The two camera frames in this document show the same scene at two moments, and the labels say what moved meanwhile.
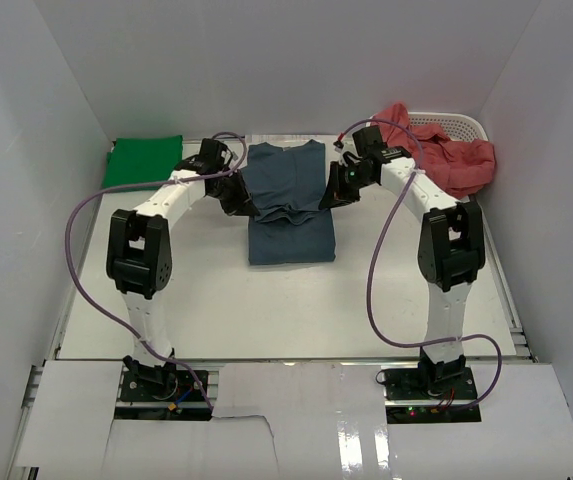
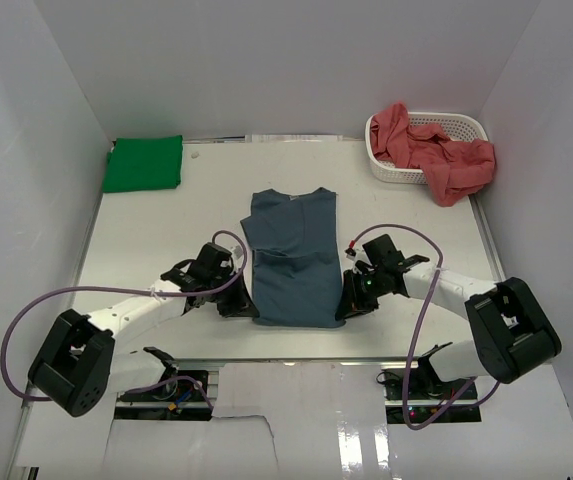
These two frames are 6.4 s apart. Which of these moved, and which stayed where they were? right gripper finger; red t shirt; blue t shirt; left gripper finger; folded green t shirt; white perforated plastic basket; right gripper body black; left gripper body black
Moved: blue t shirt; right gripper finger; left gripper finger; right gripper body black; left gripper body black
Stayed: red t shirt; white perforated plastic basket; folded green t shirt
